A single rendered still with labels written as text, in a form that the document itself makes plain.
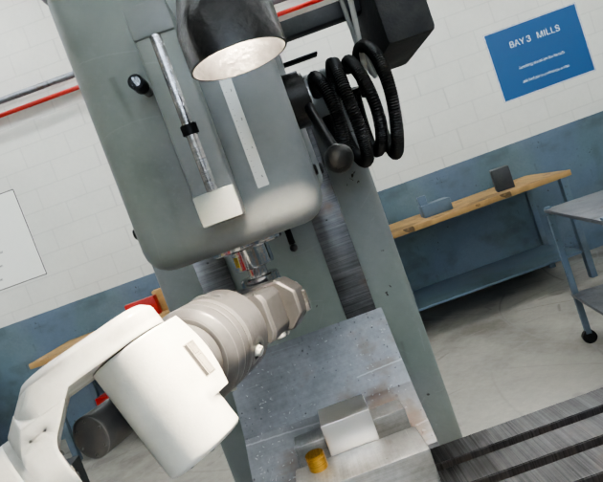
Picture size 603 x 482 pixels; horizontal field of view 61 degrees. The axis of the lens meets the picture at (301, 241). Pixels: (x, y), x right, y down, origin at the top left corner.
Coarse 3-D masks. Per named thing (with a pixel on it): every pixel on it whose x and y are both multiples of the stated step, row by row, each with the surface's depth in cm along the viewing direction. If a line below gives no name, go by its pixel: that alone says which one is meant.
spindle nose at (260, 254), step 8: (256, 248) 59; (264, 248) 59; (232, 256) 60; (240, 256) 59; (248, 256) 59; (256, 256) 59; (264, 256) 59; (272, 256) 60; (240, 264) 59; (248, 264) 59; (256, 264) 59; (240, 272) 59
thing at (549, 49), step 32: (512, 32) 473; (544, 32) 473; (576, 32) 474; (512, 64) 475; (544, 64) 475; (576, 64) 476; (512, 96) 476; (0, 224) 476; (0, 256) 478; (32, 256) 478; (0, 288) 480
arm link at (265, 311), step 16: (256, 288) 55; (272, 288) 54; (288, 288) 54; (224, 304) 46; (240, 304) 48; (256, 304) 51; (272, 304) 52; (288, 304) 54; (304, 304) 55; (240, 320) 46; (256, 320) 48; (272, 320) 51; (288, 320) 55; (256, 336) 47; (272, 336) 51; (256, 352) 47
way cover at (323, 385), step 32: (352, 320) 98; (384, 320) 98; (288, 352) 98; (320, 352) 97; (352, 352) 96; (384, 352) 95; (288, 384) 96; (320, 384) 95; (352, 384) 94; (384, 384) 93; (256, 416) 94; (288, 416) 94; (416, 416) 89; (256, 448) 92; (288, 448) 90; (256, 480) 88; (288, 480) 87
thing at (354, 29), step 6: (342, 0) 85; (348, 0) 83; (342, 6) 86; (354, 6) 83; (354, 12) 83; (348, 18) 86; (354, 18) 83; (348, 24) 86; (354, 24) 84; (354, 30) 84; (354, 36) 87; (360, 36) 84; (354, 42) 93; (360, 54) 85; (360, 60) 86; (366, 60) 88; (366, 66) 86; (372, 66) 92; (372, 72) 89
